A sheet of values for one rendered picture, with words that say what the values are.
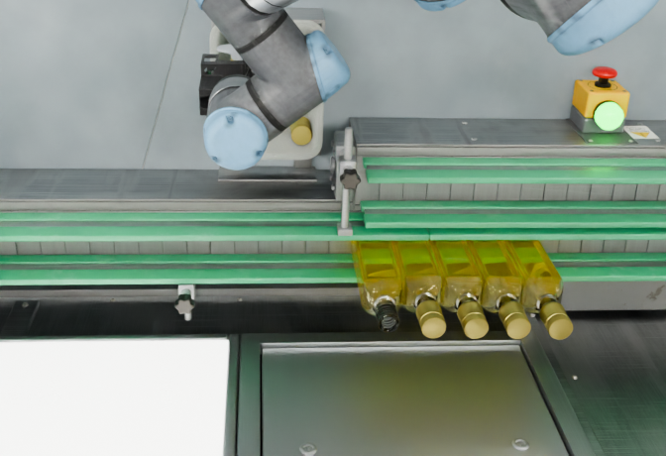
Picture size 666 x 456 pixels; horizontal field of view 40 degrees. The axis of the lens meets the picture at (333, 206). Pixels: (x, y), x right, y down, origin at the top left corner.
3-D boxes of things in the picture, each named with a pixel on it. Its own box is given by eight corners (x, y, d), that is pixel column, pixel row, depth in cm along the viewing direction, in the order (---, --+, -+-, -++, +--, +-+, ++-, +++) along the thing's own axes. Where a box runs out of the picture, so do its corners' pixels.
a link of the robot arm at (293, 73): (301, 11, 103) (225, 68, 105) (359, 87, 107) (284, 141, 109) (298, -3, 110) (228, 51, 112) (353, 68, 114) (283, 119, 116)
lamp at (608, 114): (590, 126, 148) (597, 133, 145) (595, 99, 146) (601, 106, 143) (617, 126, 148) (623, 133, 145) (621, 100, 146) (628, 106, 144)
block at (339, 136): (328, 183, 150) (331, 201, 144) (329, 129, 146) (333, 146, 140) (349, 183, 150) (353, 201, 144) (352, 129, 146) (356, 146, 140)
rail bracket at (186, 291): (178, 292, 150) (171, 338, 138) (177, 256, 147) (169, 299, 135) (203, 292, 150) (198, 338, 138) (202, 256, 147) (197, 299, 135)
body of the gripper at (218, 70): (202, 50, 130) (197, 75, 119) (263, 50, 131) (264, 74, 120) (205, 101, 133) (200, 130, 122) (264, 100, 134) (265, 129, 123)
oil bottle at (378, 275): (350, 251, 148) (364, 322, 129) (351, 219, 146) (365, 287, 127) (384, 250, 149) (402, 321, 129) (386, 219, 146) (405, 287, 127)
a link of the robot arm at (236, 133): (285, 147, 108) (230, 187, 109) (283, 116, 118) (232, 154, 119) (244, 96, 105) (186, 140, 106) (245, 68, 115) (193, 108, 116)
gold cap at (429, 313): (414, 321, 127) (419, 339, 123) (416, 299, 125) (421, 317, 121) (440, 321, 127) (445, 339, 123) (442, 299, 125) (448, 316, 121)
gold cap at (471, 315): (456, 322, 127) (462, 340, 123) (458, 300, 126) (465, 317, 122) (481, 322, 127) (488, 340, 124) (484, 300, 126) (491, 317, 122)
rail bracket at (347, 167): (331, 212, 144) (337, 249, 133) (335, 111, 137) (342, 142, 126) (350, 212, 145) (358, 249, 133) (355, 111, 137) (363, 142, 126)
